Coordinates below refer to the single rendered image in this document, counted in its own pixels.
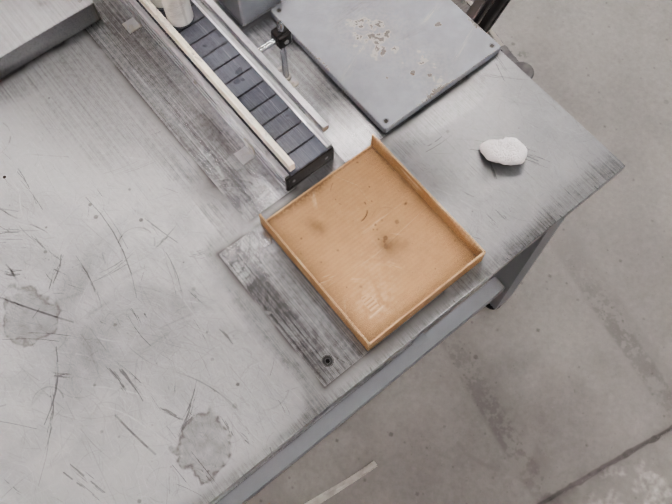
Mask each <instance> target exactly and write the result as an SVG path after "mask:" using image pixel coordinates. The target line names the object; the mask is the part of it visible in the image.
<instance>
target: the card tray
mask: <svg viewBox="0 0 672 504"><path fill-rule="evenodd" d="M259 217H260V221H261V224H262V226H263V227H264V228H265V229H266V230H267V232H268V233H269V234H270V235H271V236H272V238H273V239H274V240H275V241H276V242H277V244H278V245H279V246H280V247H281V248H282V249H283V251H284V252H285V253H286V254H287V255H288V257H289V258H290V259H291V260H292V261H293V263H294V264H295V265H296V266H297V267H298V269H299V270H300V271H301V272H302V273H303V274H304V276H305V277H306V278H307V279H308V280H309V282H310V283H311V284H312V285H313V286H314V288H315V289H316V290H317V291H318V292H319V294H320V295H321V296H322V297H323V298H324V299H325V301H326V302H327V303H328V304H329V305H330V307H331V308H332V309H333V310H334V311H335V313H336V314H337V315H338V316H339V317H340V319H341V320H342V321H343V322H344V323H345V324H346V326H347V327H348V328H349V329H350V330H351V332H352V333H353V334H354V335H355V336H356V338H357V339H358V340H359V341H360V342H361V344H362V345H363V346H364V347H365V348H366V350H367V351H369V350H371V349H372V348H373V347H374V346H376V345H377V344H378V343H379V342H381V341H382V340H383V339H384V338H386V337H387V336H388V335H389V334H391V333H392V332H393V331H394V330H396V329H397V328H398V327H399V326H401V325H402V324H403V323H404V322H406V321H407V320H408V319H409V318H411V317H412V316H413V315H414V314H416V313H417V312H418V311H419V310H421V309H422V308H423V307H424V306H426V305H427V304H428V303H429V302H431V301H432V300H433V299H434V298H436V297H437V296H438V295H439V294H441V293H442V292H443V291H444V290H446V289H447V288H448V287H449V286H451V285H452V284H453V283H454V282H456V281H457V280H458V279H459V278H461V277H462V276H463V275H464V274H466V273H467V272H468V271H469V270H471V269H472V268H473V267H474V266H476V265H477V264H478V263H479V262H481V261H482V259H483V257H484V255H485V253H486V251H485V250H484V249H483V248H482V247H481V246H480V245H479V244H478V243H477V242H476V241H475V240H474V239H473V238H472V237H471V235H470V234H469V233H468V232H467V231H466V230H465V229H464V228H463V227H462V226H461V225H460V224H459V223H458V222H457V221H456V220H455V219H454V218H453V217H452V216H451V215H450V213H449V212H448V211H447V210H446V209H445V208H444V207H443V206H442V205H441V204H440V203H439V202H438V201H437V200H436V199H435V198H434V197H433V196H432V195H431V194H430V193H429V191H428V190H427V189H426V188H425V187H424V186H423V185H422V184H421V183H420V182H419V181H418V180H417V179H416V178H415V177H414V176H413V175H412V174H411V173H410V172H409V170H408V169H407V168H406V167H405V166H404V165H403V164H402V163H401V162H400V161H399V160H398V159H397V158H396V157H395V156H394V155H393V154H392V153H391V152H390V151H389V150H388V148H387V147H386V146H385V145H384V144H383V143H382V142H381V141H380V140H379V139H378V138H377V137H376V136H375V135H374V134H372V138H371V145H370V146H368V147H367V148H366V149H364V150H363V151H361V152H360V153H359V154H357V155H356V156H354V157H353V158H352V159H350V160H349V161H347V162H346V163H345V164H343V165H342V166H340V167H339V168H338V169H336V170H335V171H333V172H332V173H331V174H329V175H328V176H326V177H325V178H324V179H322V180H321V181H319V182H318V183H317V184H315V185H314V186H312V187H311V188H310V189H308V190H307V191H305V192H304V193H303V194H301V195H300V196H298V197H297V198H296V199H294V200H293V201H291V202H290V203H289V204H287V205H286V206H284V207H283V208H282V209H280V210H279V211H278V212H276V213H275V214H273V215H272V216H271V217H269V218H268V219H265V218H264V217H263V216H262V215H261V214H259Z"/></svg>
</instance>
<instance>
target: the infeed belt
mask: <svg viewBox="0 0 672 504"><path fill-rule="evenodd" d="M136 1H137V2H138V3H139V5H140V6H141V7H142V8H143V9H144V10H145V11H146V12H147V14H148V15H149V16H150V17H151V18H152V19H153V20H154V22H155V23H156V24H157V25H158V26H159V27H160V28H161V29H162V31H163V32H164V33H165V34H166V35H167V36H168V37H169V39H170V40H171V41H172V42H173V43H174V44H175V45H176V47H177V48H178V49H179V50H180V51H181V52H182V53H183V54H184V56H185V57H186V58H187V59H188V60H189V61H190V62H191V64H192V65H193V66H194V67H195V68H196V69H197V70H198V71H199V73H200V74H201V75H202V76H203V77H204V78H205V79H206V81H207V82H208V83H209V84H210V85H211V86H212V87H213V89H214V90H215V91H216V92H217V93H218V94H219V95H220V96H221V98H222V99H223V100H224V101H225V102H226V103H227V104H228V106H229V107H230V108H231V109H232V110H233V111H234V112H235V113H236V115H237V116H238V117H239V118H240V119H241V120H242V121H243V123H244V124H245V125H246V126H247V127H248V128H249V129H250V131H251V132H252V133H253V134H254V135H255V136H256V137H257V138H258V140H259V141H260V142H261V143H262V144H263V145H264V146H265V148H266V149H267V150H268V151H269V152H270V153H271V154H272V155H273V157H274V158H275V159H276V160H277V161H278V162H279V163H280V165H281V166H282V167H283V168H284V169H285V170H286V171H287V173H288V174H289V175H291V176H293V175H294V174H295V173H297V172H298V171H300V170H301V169H303V168H304V167H305V166H307V165H308V164H310V163H311V162H312V161H314V160H315V159H317V158H318V157H320V156H321V155H322V154H324V153H325V152H327V151H328V149H327V148H326V147H325V146H324V145H323V144H322V142H321V141H320V140H319V139H318V138H317V137H316V136H315V135H314V134H313V133H312V132H311V130H310V129H309V128H308V127H307V126H306V125H305V124H304V123H303V122H302V121H301V120H300V118H299V117H298V116H297V115H296V114H295V113H294V112H293V111H292V110H291V109H290V108H289V107H288V105H287V104H286V103H285V102H284V101H283V100H282V99H281V98H280V97H279V96H278V95H277V94H276V92H275V91H274V90H273V89H272V88H271V87H270V86H269V85H268V84H267V83H266V81H264V79H263V78H262V77H261V76H260V75H259V74H258V73H257V72H256V71H255V69H254V68H253V67H252V66H251V65H250V64H249V63H248V62H247V61H246V60H245V59H244V57H243V56H242V55H241V54H240V53H239V52H238V51H237V50H236V49H235V48H234V47H233V45H232V44H231V43H230V42H228V40H227V39H226V38H225V37H224V36H223V35H222V33H221V32H220V31H219V30H218V29H217V28H216V27H215V26H214V25H213V24H212V23H211V21H210V20H209V19H208V18H207V17H205V15H204V14H203V13H202V12H201V11H200V9H199V8H198V7H197V6H196V5H195V4H194V3H193V2H192V1H191V0H190V4H191V7H192V11H193V14H194V20H193V22H192V24H191V25H190V26H188V27H186V28H183V29H176V28H175V29H176V31H177V32H178V33H179V34H180V35H181V36H182V37H183V38H184V40H185V41H186V42H187V43H188V44H189V45H190V46H191V47H192V49H193V50H194V51H195V52H196V53H197V54H198V55H199V56H200V58H201V59H202V60H203V61H204V62H205V63H206V64H207V65H208V67H209V68H210V69H211V70H212V71H213V72H214V73H215V74H216V76H217V77H218V78H219V79H220V80H221V81H222V82H223V83H224V84H225V86H226V87H227V88H228V89H229V90H230V91H231V92H232V93H233V95H234V96H235V97H236V98H237V99H238V100H239V101H240V102H241V104H242V105H243V106H244V107H245V108H246V109H247V110H248V111H249V113H250V114H251V115H252V116H253V117H254V118H255V119H256V120H257V122H258V123H259V124H260V125H261V126H262V127H263V128H264V129H265V131H266V132H267V133H268V134H269V135H270V136H271V137H272V138H273V140H274V141H275V142H276V143H277V144H278V145H279V146H280V147H281V149H282V150H283V151H284V152H285V153H286V154H287V155H288V156H289V158H290V159H291V160H292V161H293V162H294V164H295V169H294V170H292V171H291V172H289V170H288V169H287V168H286V167H285V166H284V165H283V164H282V162H281V161H280V160H279V159H278V158H277V157H276V156H275V155H274V153H273V152H272V151H271V150H270V149H269V148H268V147H267V146H266V144H265V143H264V142H263V141H262V140H261V139H260V138H259V136H258V135H257V134H256V133H255V132H254V131H253V130H252V129H251V127H250V126H249V125H248V124H247V123H246V122H245V121H244V119H243V118H242V117H241V116H240V115H239V114H238V113H237V112H236V110H235V109H234V108H233V107H232V106H231V105H230V104H229V102H228V101H227V100H226V99H225V98H224V97H223V96H222V95H221V93H220V92H219V91H218V90H217V89H216V88H215V87H214V85H213V84H212V83H211V82H210V81H209V80H208V79H207V78H206V76H205V75H204V74H203V73H202V72H201V71H200V70H199V68H198V67H197V66H196V65H195V64H194V63H193V62H192V61H191V59H190V58H189V57H188V56H187V55H186V54H185V53H184V51H183V50H182V49H181V48H180V47H179V46H178V45H177V44H176V42H175V41H174V40H173V39H172V38H171V37H170V36H169V34H168V33H167V32H166V31H165V30H164V29H163V28H162V27H161V25H160V24H159V23H158V22H157V21H156V20H155V19H154V17H153V16H152V15H151V14H150V13H149V12H148V11H147V10H146V8H145V7H144V6H143V5H142V4H141V3H140V2H139V0H136ZM314 136H315V137H314Z"/></svg>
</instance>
